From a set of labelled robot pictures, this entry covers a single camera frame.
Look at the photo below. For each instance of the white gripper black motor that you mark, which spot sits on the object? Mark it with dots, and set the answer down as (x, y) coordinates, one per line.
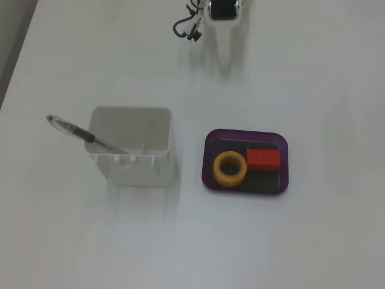
(222, 24)

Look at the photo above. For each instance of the yellow tape roll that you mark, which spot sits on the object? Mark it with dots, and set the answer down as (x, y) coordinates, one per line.
(230, 179)

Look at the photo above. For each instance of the white plastic box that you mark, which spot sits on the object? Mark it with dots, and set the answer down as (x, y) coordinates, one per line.
(141, 171)

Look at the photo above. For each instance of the purple plastic tray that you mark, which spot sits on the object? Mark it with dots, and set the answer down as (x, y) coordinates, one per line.
(210, 144)

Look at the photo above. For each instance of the red ribbed block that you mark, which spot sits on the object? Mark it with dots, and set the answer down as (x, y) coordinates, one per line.
(263, 159)

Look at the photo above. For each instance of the clear black ballpoint pen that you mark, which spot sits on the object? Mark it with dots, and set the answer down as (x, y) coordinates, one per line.
(76, 131)

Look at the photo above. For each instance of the small black camera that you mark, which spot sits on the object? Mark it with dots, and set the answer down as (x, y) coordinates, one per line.
(195, 34)

